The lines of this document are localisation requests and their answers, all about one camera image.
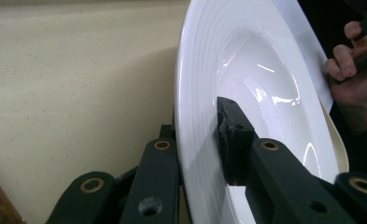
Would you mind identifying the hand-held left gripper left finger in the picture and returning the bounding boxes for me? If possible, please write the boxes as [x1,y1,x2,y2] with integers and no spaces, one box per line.
[158,124,176,142]

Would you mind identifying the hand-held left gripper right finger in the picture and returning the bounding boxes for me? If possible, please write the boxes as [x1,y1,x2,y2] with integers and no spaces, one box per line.
[216,96,258,187]

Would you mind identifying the white deep plate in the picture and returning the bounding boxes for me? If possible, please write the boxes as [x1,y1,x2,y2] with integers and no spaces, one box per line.
[174,0,341,224]

